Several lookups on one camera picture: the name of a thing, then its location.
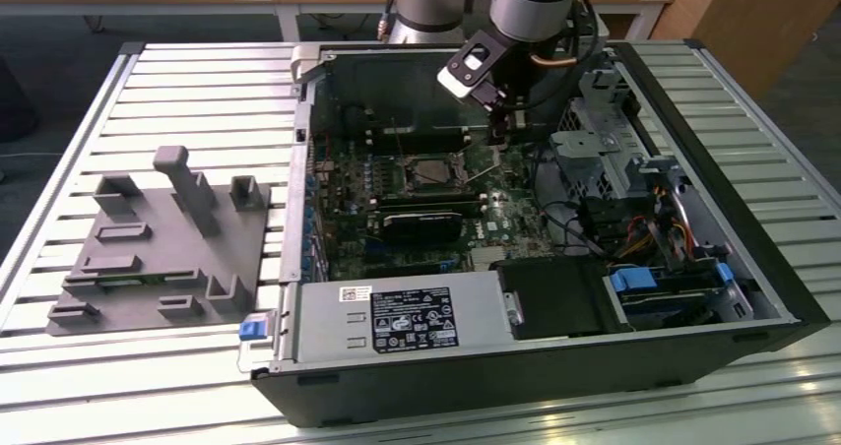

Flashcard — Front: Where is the CPU socket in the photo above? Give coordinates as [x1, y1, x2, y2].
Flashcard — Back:
[398, 154, 472, 194]

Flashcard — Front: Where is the black plastic shroud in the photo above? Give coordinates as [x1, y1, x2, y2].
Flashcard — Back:
[489, 257, 632, 342]

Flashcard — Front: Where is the silver drive cage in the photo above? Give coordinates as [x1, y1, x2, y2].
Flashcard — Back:
[548, 68, 692, 205]

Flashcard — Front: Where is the coloured wire bundle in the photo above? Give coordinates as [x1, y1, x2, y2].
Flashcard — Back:
[624, 216, 700, 260]

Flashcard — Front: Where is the grey parts rack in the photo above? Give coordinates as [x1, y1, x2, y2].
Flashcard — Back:
[44, 144, 275, 338]

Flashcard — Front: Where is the black graphics card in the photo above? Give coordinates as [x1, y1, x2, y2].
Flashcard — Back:
[378, 211, 465, 249]

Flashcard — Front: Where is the silver power supply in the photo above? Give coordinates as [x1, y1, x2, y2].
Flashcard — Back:
[287, 271, 520, 368]

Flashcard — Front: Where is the green motherboard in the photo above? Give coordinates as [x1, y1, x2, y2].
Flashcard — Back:
[305, 129, 560, 284]

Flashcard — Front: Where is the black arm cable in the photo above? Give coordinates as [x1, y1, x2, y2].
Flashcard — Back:
[525, 0, 614, 114]

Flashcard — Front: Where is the brown wooden cabinet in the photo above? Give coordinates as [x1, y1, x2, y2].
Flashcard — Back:
[649, 0, 841, 99]

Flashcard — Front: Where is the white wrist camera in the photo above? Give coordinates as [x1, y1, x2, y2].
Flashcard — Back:
[438, 30, 513, 102]

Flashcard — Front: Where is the silver CPU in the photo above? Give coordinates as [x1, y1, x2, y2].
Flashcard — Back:
[411, 161, 457, 184]

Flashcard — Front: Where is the blue disk carrier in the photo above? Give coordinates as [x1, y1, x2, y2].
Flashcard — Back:
[608, 265, 658, 298]

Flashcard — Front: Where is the small silver heatsink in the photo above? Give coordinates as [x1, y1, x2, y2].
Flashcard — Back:
[470, 246, 512, 272]

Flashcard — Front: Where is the RAM stick with silver label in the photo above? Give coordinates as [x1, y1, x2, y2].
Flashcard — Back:
[379, 125, 465, 138]

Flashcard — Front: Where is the black PC case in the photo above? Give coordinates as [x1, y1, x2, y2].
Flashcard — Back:
[249, 38, 831, 429]

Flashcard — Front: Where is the blue case latch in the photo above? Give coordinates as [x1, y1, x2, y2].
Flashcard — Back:
[239, 316, 275, 343]

